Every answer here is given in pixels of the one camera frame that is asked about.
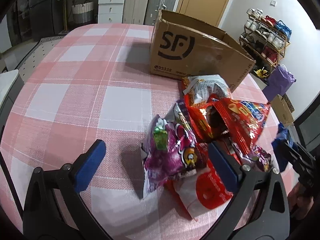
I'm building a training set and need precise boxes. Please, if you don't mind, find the red triangular chips bag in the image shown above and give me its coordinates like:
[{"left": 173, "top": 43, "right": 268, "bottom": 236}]
[{"left": 213, "top": 98, "right": 271, "bottom": 154}]

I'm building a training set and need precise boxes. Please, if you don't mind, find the red white balloon glue bag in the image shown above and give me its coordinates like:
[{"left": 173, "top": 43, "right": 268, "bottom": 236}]
[{"left": 164, "top": 165, "right": 233, "bottom": 220}]

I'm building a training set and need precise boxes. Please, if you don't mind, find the right hand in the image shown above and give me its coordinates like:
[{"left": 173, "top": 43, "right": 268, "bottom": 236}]
[{"left": 287, "top": 182, "right": 313, "bottom": 220}]

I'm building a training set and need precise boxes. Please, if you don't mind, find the small cardboard box on floor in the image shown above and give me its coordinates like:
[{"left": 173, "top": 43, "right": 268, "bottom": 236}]
[{"left": 270, "top": 95, "right": 294, "bottom": 127}]

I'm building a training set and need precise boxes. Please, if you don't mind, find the purple gift bag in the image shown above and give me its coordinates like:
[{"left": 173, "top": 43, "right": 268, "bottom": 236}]
[{"left": 263, "top": 64, "right": 296, "bottom": 102}]

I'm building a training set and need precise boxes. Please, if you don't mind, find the red cookie packet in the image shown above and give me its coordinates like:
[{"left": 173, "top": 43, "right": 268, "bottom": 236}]
[{"left": 187, "top": 100, "right": 228, "bottom": 143}]

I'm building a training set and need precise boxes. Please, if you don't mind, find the wooden shoe rack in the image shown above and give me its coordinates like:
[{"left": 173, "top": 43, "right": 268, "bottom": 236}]
[{"left": 239, "top": 8, "right": 292, "bottom": 82}]

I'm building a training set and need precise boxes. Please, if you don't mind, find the pink checked tablecloth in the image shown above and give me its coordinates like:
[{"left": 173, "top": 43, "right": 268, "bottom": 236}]
[{"left": 0, "top": 23, "right": 298, "bottom": 240}]

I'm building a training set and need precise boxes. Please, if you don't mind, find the SF cardboard box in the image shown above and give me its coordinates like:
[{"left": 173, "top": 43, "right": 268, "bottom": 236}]
[{"left": 150, "top": 10, "right": 255, "bottom": 91}]

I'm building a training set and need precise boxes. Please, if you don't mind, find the dotted floor mat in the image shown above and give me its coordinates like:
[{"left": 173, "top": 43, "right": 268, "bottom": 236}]
[{"left": 15, "top": 35, "right": 65, "bottom": 83}]

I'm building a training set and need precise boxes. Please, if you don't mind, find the silver suitcase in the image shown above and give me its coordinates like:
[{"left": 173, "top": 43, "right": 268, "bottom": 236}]
[{"left": 144, "top": 0, "right": 176, "bottom": 25}]

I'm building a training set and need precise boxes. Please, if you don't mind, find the black refrigerator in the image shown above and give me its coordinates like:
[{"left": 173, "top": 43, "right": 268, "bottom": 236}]
[{"left": 6, "top": 0, "right": 63, "bottom": 46}]

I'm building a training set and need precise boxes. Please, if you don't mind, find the woven laundry basket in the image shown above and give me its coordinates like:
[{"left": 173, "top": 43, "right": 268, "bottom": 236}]
[{"left": 72, "top": 2, "right": 94, "bottom": 25}]

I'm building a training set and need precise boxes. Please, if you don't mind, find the beige suitcase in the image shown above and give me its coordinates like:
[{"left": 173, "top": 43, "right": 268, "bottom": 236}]
[{"left": 123, "top": 0, "right": 148, "bottom": 25}]

